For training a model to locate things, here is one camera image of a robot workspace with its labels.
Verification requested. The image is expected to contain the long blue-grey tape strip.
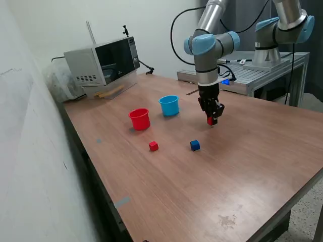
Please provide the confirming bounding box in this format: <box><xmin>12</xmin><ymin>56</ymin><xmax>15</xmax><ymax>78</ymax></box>
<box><xmin>114</xmin><ymin>196</ymin><xmax>131</xmax><ymax>209</ymax></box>

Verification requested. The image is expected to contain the silver microwave oven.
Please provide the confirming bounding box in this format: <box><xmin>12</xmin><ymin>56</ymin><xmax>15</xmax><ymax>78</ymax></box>
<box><xmin>63</xmin><ymin>36</ymin><xmax>141</xmax><ymax>88</ymax></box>

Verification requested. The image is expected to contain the aluminium profile robot stand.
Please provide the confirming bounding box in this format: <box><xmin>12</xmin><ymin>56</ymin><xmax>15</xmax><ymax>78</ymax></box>
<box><xmin>176</xmin><ymin>50</ymin><xmax>310</xmax><ymax>108</ymax></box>

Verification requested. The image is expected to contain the white upright rod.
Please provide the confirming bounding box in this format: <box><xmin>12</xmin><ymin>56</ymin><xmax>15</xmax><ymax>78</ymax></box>
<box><xmin>86</xmin><ymin>20</ymin><xmax>97</xmax><ymax>46</ymax></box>

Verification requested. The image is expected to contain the black cable with silver connector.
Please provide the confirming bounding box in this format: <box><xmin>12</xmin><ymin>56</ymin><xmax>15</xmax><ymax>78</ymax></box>
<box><xmin>218</xmin><ymin>57</ymin><xmax>253</xmax><ymax>65</ymax></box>

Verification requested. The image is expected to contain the red plastic cup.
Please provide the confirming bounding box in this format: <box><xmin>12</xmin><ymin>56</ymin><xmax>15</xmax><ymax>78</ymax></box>
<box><xmin>128</xmin><ymin>108</ymin><xmax>151</xmax><ymax>132</ymax></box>

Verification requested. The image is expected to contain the blue plastic cup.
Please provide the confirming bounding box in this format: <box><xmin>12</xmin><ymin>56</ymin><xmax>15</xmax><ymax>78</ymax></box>
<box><xmin>158</xmin><ymin>95</ymin><xmax>180</xmax><ymax>117</ymax></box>

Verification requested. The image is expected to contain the dark grey curtain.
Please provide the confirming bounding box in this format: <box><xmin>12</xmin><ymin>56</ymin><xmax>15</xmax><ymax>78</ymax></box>
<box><xmin>199</xmin><ymin>0</ymin><xmax>323</xmax><ymax>106</ymax></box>

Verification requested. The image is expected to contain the grey metal table frame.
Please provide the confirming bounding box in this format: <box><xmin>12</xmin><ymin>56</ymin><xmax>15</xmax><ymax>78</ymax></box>
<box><xmin>242</xmin><ymin>171</ymin><xmax>323</xmax><ymax>242</ymax></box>

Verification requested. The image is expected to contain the clear plastic bag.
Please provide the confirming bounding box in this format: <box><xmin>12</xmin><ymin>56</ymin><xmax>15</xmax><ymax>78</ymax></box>
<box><xmin>42</xmin><ymin>60</ymin><xmax>86</xmax><ymax>103</ymax></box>

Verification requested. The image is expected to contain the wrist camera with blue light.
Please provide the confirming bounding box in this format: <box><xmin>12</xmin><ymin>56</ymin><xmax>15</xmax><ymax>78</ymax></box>
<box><xmin>219</xmin><ymin>76</ymin><xmax>238</xmax><ymax>87</ymax></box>

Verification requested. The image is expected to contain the thick black hanging cable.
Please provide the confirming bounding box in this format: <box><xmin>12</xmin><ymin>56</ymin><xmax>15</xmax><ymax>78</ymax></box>
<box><xmin>284</xmin><ymin>42</ymin><xmax>296</xmax><ymax>105</ymax></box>

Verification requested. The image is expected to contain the aluminium robot mounting plate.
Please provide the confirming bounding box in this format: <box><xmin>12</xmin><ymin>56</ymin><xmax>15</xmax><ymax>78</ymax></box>
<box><xmin>243</xmin><ymin>58</ymin><xmax>290</xmax><ymax>72</ymax></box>

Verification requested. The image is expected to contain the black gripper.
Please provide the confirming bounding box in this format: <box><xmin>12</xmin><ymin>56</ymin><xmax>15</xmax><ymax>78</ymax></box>
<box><xmin>197</xmin><ymin>83</ymin><xmax>225</xmax><ymax>126</ymax></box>

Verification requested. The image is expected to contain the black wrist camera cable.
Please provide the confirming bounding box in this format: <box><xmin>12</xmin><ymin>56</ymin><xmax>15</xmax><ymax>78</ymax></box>
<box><xmin>170</xmin><ymin>0</ymin><xmax>270</xmax><ymax>82</ymax></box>

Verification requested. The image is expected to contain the shiny metal riser box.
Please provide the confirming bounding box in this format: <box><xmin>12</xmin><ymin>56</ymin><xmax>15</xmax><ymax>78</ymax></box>
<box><xmin>82</xmin><ymin>71</ymin><xmax>139</xmax><ymax>100</ymax></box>

